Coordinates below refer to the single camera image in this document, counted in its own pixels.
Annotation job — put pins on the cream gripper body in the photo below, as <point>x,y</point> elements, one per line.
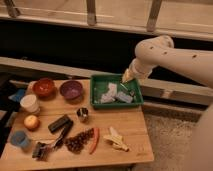
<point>128,75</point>

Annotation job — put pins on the light blue sponge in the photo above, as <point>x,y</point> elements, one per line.
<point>124,97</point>

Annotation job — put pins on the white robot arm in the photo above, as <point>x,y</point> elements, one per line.
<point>196,65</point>

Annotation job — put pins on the small metal clip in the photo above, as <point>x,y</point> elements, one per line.
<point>131,92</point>

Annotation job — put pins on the white cloth piece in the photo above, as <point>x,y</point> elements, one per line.
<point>109,96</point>

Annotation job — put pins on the green plastic tray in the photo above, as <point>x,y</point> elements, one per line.
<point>99,85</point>

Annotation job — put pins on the small metal cup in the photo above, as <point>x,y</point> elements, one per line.
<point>83,114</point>

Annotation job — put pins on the purple bowl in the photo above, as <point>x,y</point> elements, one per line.
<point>71,89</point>

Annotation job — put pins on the red chili pepper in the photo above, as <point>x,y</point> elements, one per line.
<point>95,140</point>

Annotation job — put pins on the peeled banana toy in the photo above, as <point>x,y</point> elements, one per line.
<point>116,139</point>

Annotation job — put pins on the black rectangular block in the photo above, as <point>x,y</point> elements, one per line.
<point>57,124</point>

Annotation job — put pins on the red bowl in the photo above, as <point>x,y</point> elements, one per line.
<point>44,88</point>

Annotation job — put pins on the bunch of dark grapes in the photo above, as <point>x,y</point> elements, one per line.
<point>76,144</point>

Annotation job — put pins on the white paper cup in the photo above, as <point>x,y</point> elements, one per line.
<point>30,104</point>

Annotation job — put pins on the yellow apple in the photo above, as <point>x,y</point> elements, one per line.
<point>31,122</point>

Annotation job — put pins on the blue object at table edge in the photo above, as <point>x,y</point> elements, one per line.
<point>18,95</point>

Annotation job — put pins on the blue plastic cup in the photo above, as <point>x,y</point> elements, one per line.
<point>20,139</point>

